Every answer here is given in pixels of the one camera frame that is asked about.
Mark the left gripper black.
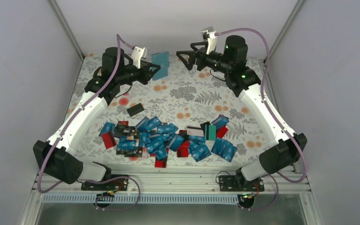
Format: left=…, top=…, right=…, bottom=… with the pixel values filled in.
left=116, top=60, right=159, bottom=85

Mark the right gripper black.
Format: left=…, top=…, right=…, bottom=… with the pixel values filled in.
left=176, top=42, right=231, bottom=74

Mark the blue leather card holder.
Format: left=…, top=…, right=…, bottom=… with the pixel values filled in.
left=151, top=52, right=170, bottom=81

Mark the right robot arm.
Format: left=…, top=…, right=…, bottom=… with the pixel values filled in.
left=176, top=35, right=307, bottom=191

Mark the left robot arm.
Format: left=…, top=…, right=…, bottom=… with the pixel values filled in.
left=33, top=46, right=161, bottom=190

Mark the white red translucent card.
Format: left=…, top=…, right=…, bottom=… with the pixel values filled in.
left=118, top=94, right=133, bottom=107

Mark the black visa card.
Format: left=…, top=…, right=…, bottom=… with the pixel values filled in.
left=113, top=124, right=140, bottom=138

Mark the blue card far left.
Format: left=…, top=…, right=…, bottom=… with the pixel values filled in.
left=99, top=121, right=115, bottom=136

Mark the red card left side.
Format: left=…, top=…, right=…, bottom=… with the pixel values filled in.
left=101, top=131, right=117, bottom=149

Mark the teal black stripe card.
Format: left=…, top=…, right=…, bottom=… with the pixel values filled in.
left=204, top=124, right=217, bottom=141

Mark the red card front centre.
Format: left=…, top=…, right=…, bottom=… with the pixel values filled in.
left=154, top=157, right=167, bottom=168

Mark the red card right side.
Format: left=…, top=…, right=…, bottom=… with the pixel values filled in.
left=216, top=126, right=228, bottom=139

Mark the blue cards right stack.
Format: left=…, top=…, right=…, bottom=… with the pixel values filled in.
left=211, top=138, right=238, bottom=162

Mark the floral patterned table mat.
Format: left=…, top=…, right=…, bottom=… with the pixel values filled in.
left=75, top=56, right=269, bottom=167

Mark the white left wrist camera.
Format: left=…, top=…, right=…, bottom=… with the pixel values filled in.
left=130, top=46, right=149, bottom=69

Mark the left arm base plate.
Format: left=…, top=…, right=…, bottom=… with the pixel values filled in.
left=81, top=174, right=128, bottom=192

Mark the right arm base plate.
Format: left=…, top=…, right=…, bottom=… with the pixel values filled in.
left=217, top=175, right=265, bottom=192

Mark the grey perforated cable duct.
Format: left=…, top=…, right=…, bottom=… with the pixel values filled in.
left=42, top=193, right=238, bottom=205

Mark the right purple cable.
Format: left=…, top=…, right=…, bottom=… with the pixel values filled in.
left=214, top=28, right=308, bottom=184

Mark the aluminium rail frame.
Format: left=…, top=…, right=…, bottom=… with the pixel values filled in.
left=41, top=165, right=311, bottom=194

